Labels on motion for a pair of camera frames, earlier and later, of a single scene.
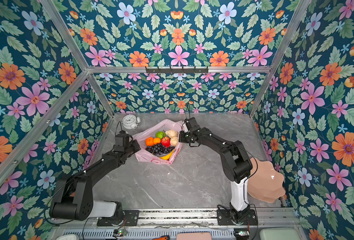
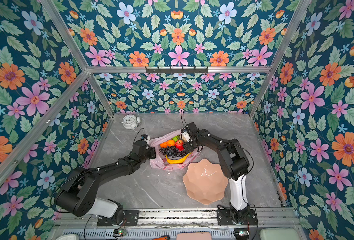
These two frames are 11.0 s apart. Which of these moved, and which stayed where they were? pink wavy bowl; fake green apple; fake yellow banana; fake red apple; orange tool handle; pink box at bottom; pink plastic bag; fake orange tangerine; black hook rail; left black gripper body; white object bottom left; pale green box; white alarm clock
Moved: pink plastic bag; fake yellow banana; fake red apple; pink wavy bowl; fake green apple; left black gripper body; fake orange tangerine
Stayed: orange tool handle; black hook rail; pink box at bottom; white alarm clock; pale green box; white object bottom left
